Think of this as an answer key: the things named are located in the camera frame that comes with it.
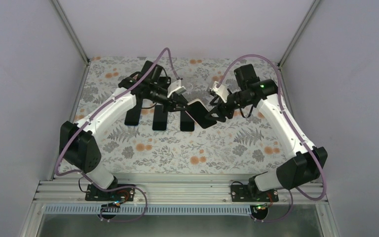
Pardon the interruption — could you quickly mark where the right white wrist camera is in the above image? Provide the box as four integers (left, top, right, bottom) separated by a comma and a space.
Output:
208, 81, 230, 103

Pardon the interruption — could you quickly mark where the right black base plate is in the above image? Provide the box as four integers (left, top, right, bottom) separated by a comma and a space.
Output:
230, 182, 279, 202

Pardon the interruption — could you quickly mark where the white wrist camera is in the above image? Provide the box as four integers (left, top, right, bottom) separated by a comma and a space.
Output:
167, 79, 187, 98
208, 81, 230, 103

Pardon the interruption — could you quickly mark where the teal phone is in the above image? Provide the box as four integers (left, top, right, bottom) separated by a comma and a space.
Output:
152, 105, 168, 131

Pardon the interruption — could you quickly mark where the clear phone case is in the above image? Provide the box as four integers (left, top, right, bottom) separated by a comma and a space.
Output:
181, 78, 194, 93

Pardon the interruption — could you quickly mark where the floral patterned table mat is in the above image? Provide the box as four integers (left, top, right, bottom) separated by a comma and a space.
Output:
74, 56, 288, 174

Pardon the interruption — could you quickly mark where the aluminium rail frame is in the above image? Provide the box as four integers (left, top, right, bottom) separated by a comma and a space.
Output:
21, 173, 339, 237

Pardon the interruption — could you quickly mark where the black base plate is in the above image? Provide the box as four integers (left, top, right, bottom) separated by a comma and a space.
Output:
85, 184, 136, 202
230, 182, 279, 202

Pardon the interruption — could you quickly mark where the dark blue phone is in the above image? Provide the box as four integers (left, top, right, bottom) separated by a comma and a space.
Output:
180, 111, 194, 132

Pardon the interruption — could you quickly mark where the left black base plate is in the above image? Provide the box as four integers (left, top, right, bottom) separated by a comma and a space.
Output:
85, 184, 136, 202

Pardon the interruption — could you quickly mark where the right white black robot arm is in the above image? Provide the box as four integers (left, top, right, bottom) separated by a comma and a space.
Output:
206, 64, 328, 201

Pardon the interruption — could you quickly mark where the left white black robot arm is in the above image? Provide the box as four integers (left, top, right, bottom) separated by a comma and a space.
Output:
55, 61, 187, 200

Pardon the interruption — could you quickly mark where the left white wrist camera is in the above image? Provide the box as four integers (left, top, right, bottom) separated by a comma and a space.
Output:
167, 79, 187, 98

